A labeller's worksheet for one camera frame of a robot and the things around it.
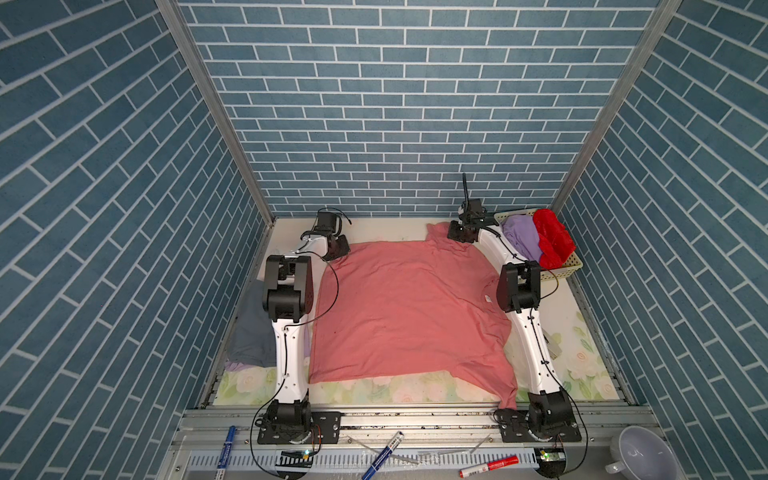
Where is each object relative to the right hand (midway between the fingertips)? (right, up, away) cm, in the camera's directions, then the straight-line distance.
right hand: (450, 229), depth 116 cm
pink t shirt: (-10, -26, -20) cm, 34 cm away
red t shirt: (+36, -5, -9) cm, 38 cm away
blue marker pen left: (-61, -53, -44) cm, 92 cm away
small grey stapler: (+25, -37, -31) cm, 54 cm away
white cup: (+38, -56, -46) cm, 82 cm away
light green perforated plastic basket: (+40, -13, -15) cm, 44 cm away
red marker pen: (-3, -58, -48) cm, 76 cm away
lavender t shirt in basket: (+24, -2, -11) cm, 26 cm away
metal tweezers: (-14, -56, -45) cm, 74 cm away
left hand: (-41, -7, -6) cm, 42 cm away
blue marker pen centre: (-24, -56, -47) cm, 77 cm away
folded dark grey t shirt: (-61, -33, -34) cm, 77 cm away
